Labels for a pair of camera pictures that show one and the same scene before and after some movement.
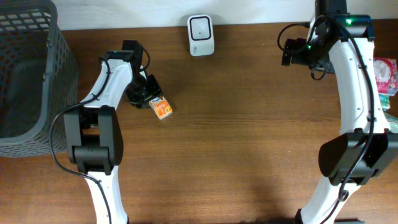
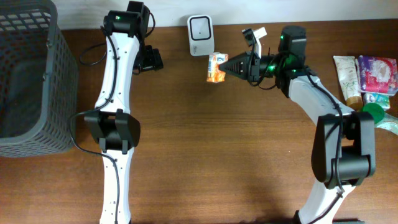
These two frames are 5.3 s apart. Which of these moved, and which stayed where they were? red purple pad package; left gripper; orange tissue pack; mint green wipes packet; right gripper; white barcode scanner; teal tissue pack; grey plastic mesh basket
Moved: left gripper; right gripper; orange tissue pack
Stayed: mint green wipes packet; grey plastic mesh basket; teal tissue pack; white barcode scanner; red purple pad package
